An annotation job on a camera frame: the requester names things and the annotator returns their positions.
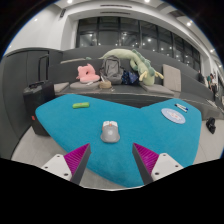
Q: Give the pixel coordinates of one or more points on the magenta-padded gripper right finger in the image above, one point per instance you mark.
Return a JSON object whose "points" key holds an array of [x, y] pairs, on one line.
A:
{"points": [[146, 158]]}

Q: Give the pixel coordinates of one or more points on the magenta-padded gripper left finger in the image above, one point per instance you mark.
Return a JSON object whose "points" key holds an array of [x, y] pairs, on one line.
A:
{"points": [[77, 158]]}

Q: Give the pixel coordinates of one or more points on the grey and white computer mouse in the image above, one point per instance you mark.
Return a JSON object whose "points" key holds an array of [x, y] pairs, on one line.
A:
{"points": [[110, 133]]}

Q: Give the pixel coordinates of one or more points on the round printed mouse pad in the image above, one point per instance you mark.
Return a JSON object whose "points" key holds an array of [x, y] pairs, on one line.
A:
{"points": [[173, 115]]}

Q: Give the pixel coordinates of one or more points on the green eraser block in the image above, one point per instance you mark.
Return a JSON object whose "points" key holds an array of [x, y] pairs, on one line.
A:
{"points": [[81, 105]]}

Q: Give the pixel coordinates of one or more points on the blue-capped white marker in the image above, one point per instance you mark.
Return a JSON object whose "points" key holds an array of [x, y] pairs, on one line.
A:
{"points": [[183, 106]]}

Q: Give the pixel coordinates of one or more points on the flat grey seat cushion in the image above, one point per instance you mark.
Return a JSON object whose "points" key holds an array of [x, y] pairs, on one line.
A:
{"points": [[157, 89]]}

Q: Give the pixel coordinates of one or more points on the black suitcase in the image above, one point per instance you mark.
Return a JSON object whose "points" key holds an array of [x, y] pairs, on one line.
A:
{"points": [[38, 100]]}

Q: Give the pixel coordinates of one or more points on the black bag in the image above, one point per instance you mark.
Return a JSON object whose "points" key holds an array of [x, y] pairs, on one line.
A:
{"points": [[211, 125]]}

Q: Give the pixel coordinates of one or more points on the round grey seat cushion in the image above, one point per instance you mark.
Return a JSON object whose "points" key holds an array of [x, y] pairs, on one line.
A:
{"points": [[78, 86]]}

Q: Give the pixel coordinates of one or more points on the square grey seat cushion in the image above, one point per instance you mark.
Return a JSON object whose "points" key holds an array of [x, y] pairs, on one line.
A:
{"points": [[60, 87]]}

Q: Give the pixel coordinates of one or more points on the navy patterned bag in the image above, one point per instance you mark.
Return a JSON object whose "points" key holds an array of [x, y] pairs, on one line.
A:
{"points": [[130, 78]]}

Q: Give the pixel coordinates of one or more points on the pink plush toy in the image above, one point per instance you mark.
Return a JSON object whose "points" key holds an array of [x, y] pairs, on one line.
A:
{"points": [[87, 75]]}

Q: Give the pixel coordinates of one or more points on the upright beige cushion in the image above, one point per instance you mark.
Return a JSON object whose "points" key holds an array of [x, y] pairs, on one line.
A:
{"points": [[172, 78]]}

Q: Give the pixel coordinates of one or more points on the green dragon plush toy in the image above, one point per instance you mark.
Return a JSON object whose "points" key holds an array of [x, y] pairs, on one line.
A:
{"points": [[141, 66]]}

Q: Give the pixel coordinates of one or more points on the grey backpack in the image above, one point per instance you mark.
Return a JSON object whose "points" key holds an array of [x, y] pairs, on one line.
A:
{"points": [[111, 70]]}

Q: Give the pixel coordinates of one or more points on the person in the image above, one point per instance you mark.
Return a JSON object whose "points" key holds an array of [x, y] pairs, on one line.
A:
{"points": [[212, 85]]}

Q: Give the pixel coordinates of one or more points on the ceiling lights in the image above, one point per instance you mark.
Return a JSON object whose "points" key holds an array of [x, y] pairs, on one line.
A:
{"points": [[189, 23]]}

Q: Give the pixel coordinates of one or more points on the dark glass window wall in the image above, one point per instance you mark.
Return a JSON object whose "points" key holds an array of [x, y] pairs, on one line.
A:
{"points": [[133, 36]]}

